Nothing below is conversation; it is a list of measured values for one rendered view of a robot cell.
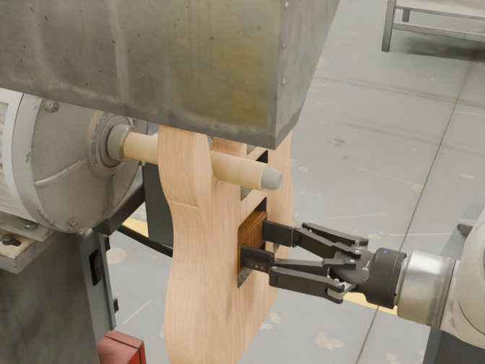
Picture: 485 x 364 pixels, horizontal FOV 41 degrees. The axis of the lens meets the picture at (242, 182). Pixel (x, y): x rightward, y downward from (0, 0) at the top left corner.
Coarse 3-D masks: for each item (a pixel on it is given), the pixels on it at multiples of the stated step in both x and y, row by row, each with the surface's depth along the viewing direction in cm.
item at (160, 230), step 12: (156, 132) 109; (144, 168) 107; (156, 168) 106; (144, 180) 109; (156, 180) 108; (144, 192) 110; (156, 192) 109; (156, 204) 111; (168, 204) 109; (156, 216) 112; (168, 216) 111; (120, 228) 117; (156, 228) 114; (168, 228) 112; (144, 240) 118; (156, 240) 115; (168, 240) 114; (168, 252) 120
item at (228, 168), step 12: (132, 132) 79; (132, 144) 78; (144, 144) 77; (156, 144) 77; (132, 156) 78; (144, 156) 77; (156, 156) 77; (216, 156) 74; (228, 156) 74; (216, 168) 74; (228, 168) 73; (240, 168) 73; (252, 168) 72; (264, 168) 73; (228, 180) 74; (240, 180) 73; (252, 180) 72
